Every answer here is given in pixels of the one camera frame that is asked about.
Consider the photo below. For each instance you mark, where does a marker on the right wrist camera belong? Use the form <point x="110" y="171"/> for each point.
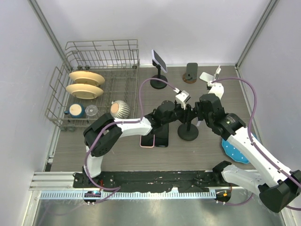
<point x="215" y="88"/>

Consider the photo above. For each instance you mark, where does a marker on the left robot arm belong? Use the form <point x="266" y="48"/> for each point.
<point x="102" y="135"/>

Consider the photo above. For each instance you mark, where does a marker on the blue dotted plate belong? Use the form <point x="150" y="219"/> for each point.
<point x="233" y="153"/>

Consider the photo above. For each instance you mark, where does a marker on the lavender phone on stand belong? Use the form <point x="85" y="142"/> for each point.
<point x="158" y="61"/>

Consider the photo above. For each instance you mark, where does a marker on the blue ceramic mug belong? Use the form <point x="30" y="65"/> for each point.
<point x="75" y="111"/>

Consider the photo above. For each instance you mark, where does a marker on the black round base stand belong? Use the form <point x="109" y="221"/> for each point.
<point x="187" y="131"/>

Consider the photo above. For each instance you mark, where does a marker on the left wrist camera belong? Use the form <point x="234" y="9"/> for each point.
<point x="182" y="97"/>

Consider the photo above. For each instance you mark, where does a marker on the grey phone stand wooden base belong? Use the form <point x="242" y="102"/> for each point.
<point x="191" y="73"/>

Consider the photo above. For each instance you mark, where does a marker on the rear cream plate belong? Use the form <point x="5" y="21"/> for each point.
<point x="86" y="77"/>

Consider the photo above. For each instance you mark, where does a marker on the front cream plate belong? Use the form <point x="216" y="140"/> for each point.
<point x="84" y="91"/>

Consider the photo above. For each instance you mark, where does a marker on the clear glass cup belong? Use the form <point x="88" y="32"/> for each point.
<point x="91" y="111"/>

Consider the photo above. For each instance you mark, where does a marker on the white folding phone stand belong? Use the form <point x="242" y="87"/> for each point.
<point x="208" y="77"/>

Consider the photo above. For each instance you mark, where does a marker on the grey wire dish rack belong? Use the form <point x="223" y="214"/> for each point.
<point x="116" y="60"/>

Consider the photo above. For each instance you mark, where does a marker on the striped ceramic teapot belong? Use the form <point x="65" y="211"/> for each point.
<point x="119" y="109"/>

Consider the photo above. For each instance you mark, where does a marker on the black phone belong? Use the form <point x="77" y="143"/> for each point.
<point x="162" y="137"/>

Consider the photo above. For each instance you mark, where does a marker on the black gooseneck phone stand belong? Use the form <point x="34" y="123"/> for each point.
<point x="159" y="81"/>

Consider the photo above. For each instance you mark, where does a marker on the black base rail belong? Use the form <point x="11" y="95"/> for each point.
<point x="151" y="181"/>

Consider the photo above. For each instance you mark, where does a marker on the pink case phone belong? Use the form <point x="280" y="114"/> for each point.
<point x="147" y="141"/>

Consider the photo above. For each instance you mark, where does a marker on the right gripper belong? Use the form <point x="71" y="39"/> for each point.
<point x="200" y="114"/>

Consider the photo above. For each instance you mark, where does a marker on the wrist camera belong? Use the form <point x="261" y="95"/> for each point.
<point x="182" y="97"/>
<point x="215" y="88"/>

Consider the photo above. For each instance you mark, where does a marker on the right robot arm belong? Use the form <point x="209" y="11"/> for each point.
<point x="274" y="183"/>

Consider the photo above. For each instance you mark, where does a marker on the cream plate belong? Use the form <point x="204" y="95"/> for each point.
<point x="86" y="77"/>
<point x="84" y="91"/>

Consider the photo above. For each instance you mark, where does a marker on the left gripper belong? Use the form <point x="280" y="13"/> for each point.
<point x="186" y="115"/>

